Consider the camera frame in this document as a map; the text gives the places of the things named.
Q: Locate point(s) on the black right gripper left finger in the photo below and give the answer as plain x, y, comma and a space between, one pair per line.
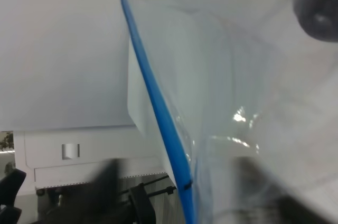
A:
97, 202

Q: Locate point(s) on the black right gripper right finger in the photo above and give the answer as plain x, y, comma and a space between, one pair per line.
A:
245, 191

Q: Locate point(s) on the clear zip bag blue zipper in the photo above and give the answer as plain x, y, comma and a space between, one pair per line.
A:
234, 78

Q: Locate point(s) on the black office chair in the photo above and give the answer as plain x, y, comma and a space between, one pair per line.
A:
10, 185

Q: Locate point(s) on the white cabinet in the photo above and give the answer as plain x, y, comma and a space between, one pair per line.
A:
67, 157

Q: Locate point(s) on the purple eggplant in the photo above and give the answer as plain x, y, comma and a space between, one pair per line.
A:
317, 18

